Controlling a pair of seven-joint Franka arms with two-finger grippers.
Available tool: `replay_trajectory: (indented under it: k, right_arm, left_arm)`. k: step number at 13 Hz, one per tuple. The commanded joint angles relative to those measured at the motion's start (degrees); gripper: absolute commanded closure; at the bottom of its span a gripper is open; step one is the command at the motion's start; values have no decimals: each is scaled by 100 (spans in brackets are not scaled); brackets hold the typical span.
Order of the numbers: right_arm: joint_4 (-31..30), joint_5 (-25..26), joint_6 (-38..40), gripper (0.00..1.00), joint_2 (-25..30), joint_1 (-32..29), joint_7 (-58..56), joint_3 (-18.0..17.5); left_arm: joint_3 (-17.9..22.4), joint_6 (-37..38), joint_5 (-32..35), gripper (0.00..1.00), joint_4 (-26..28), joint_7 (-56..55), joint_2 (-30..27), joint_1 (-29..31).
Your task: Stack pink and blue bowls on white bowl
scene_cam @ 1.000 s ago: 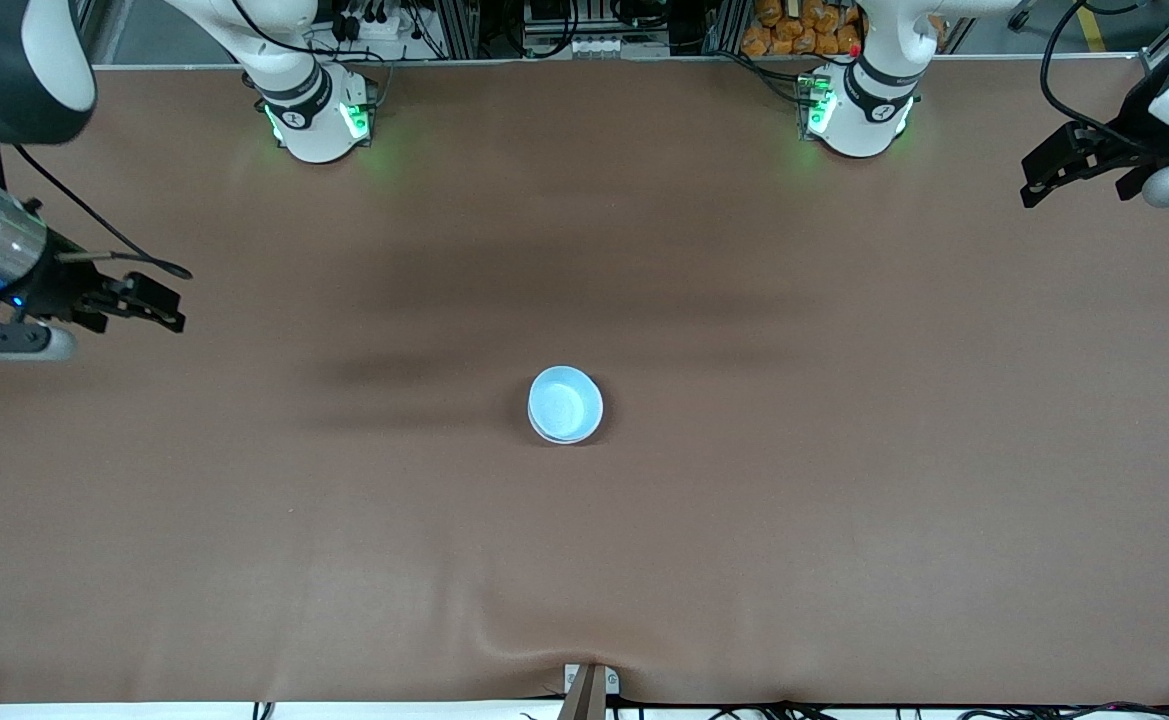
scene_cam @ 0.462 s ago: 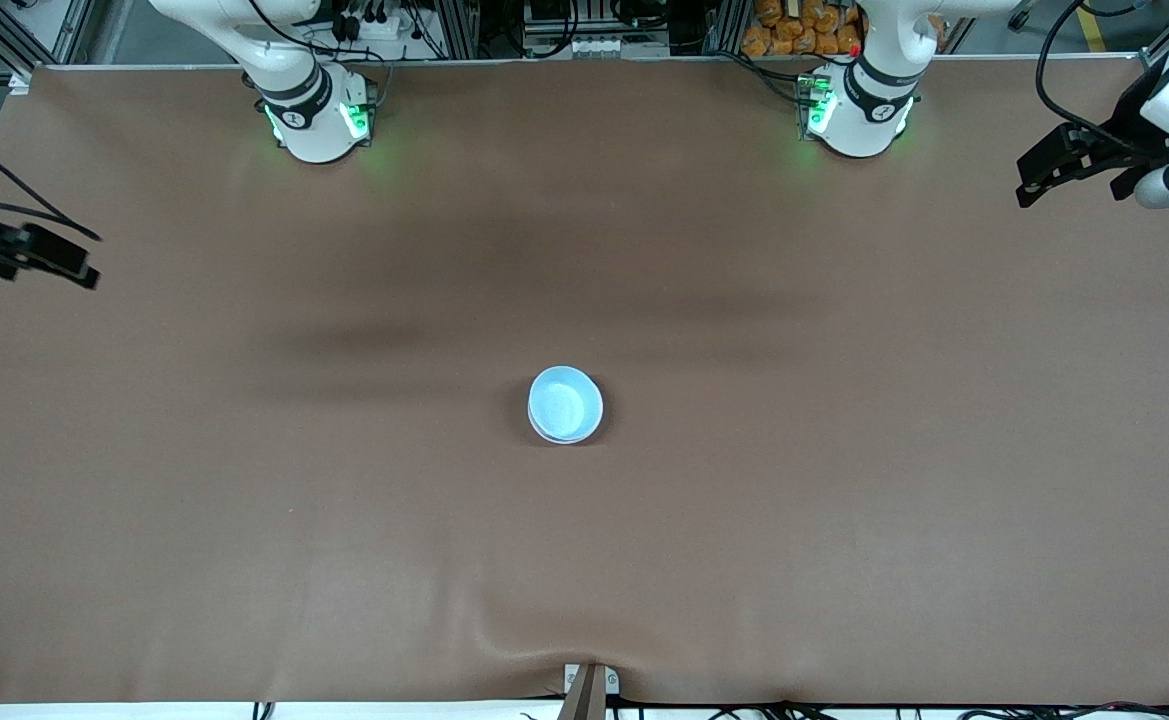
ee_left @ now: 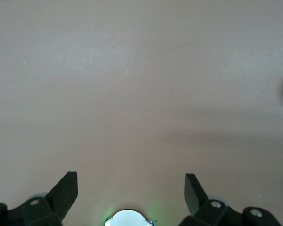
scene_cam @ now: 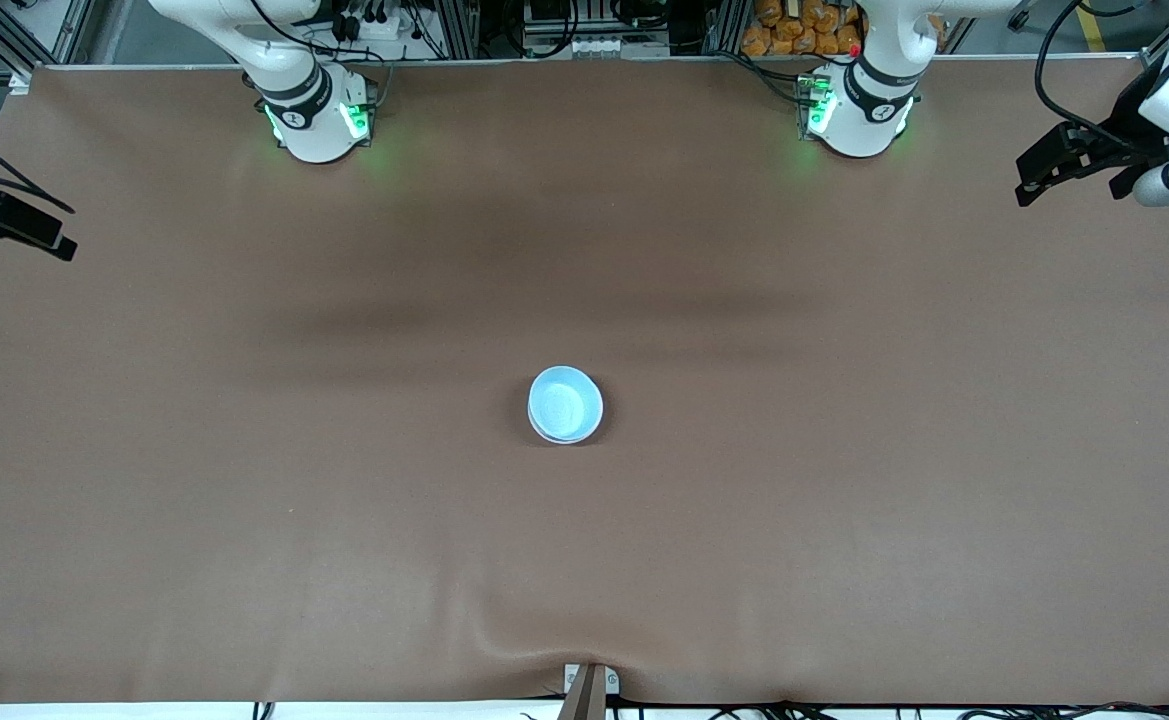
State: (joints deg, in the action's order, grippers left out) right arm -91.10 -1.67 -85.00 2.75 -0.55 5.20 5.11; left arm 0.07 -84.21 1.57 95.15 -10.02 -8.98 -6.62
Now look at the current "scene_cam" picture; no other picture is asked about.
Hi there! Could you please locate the light blue plastic bowl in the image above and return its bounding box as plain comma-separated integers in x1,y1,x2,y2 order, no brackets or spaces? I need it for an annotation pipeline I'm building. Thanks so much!
528,366,604,441

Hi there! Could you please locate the orange packaged goods pile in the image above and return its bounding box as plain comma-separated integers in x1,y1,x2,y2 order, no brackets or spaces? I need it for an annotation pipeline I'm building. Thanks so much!
741,0,863,58

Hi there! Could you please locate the brown table cover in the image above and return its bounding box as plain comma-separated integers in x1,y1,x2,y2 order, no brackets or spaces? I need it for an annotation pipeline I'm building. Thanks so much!
0,58,1169,707

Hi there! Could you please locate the white power strip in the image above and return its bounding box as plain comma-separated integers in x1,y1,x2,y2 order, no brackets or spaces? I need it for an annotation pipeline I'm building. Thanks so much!
352,8,403,43

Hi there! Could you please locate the grey table edge clamp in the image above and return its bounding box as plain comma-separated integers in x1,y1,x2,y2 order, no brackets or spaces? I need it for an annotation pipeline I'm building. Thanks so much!
556,662,621,720

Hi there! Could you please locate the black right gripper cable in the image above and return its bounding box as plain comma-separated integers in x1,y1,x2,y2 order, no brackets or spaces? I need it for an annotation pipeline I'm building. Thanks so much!
0,113,76,215

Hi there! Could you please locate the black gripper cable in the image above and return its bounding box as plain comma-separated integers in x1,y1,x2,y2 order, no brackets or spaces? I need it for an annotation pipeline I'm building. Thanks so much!
1032,0,1150,153
0,113,76,215

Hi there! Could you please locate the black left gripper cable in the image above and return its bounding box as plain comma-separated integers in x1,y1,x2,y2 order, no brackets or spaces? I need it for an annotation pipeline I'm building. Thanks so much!
1032,0,1150,153

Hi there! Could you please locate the aluminium frame profile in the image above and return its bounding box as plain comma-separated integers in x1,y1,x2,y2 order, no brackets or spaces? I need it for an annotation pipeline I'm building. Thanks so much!
0,0,97,83

